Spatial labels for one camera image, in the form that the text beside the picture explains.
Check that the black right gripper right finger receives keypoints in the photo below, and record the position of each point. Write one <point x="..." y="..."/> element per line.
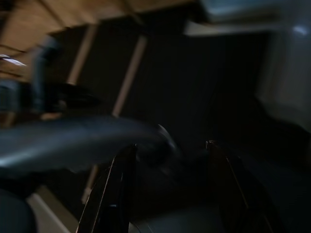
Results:
<point x="233" y="194"/>

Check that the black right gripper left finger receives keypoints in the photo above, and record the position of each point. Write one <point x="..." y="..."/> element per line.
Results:
<point x="107" y="194"/>

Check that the black floor mat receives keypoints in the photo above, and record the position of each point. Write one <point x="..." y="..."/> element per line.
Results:
<point x="194" y="85"/>

